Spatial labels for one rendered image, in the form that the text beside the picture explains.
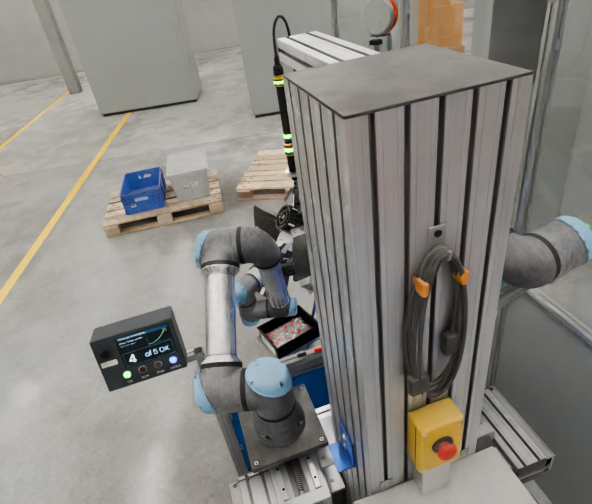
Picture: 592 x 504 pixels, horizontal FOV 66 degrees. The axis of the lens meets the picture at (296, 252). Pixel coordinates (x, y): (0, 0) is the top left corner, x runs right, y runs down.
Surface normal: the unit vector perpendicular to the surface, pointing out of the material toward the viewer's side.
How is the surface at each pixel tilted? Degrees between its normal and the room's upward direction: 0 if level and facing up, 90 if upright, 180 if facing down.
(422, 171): 90
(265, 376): 7
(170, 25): 90
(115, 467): 0
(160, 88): 90
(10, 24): 90
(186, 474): 0
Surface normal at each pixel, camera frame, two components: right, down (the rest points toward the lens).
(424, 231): 0.30, 0.50
